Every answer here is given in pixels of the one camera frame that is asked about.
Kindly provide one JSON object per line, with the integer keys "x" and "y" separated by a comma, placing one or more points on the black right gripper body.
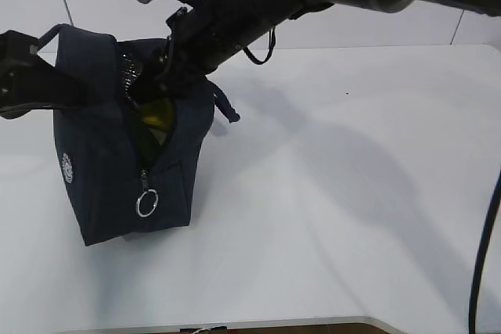
{"x": 202, "y": 39}

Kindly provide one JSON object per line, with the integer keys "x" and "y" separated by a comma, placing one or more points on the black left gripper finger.
{"x": 53, "y": 88}
{"x": 11, "y": 111}

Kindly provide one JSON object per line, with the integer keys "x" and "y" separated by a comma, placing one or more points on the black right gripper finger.
{"x": 149, "y": 86}

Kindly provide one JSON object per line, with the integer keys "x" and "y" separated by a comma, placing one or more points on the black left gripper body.
{"x": 18, "y": 51}

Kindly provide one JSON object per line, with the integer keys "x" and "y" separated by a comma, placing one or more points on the green cucumber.
{"x": 147, "y": 143}

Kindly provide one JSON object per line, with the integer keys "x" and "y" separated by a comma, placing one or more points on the navy blue lunch bag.
{"x": 111, "y": 189}

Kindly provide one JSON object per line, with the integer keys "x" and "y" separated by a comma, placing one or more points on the yellow lemon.
{"x": 158, "y": 115}

